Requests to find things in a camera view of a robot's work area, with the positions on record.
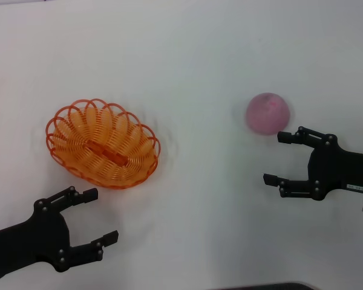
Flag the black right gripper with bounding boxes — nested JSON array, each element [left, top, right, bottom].
[[263, 126, 363, 202]]

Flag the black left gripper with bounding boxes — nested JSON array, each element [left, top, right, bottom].
[[0, 186, 119, 286]]

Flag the pink toy peach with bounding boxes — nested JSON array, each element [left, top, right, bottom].
[[245, 92, 291, 136]]

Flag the orange plastic woven basket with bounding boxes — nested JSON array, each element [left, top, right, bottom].
[[45, 98, 162, 190]]

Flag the dark robot torso cover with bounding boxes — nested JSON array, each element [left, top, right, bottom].
[[220, 282, 317, 290]]

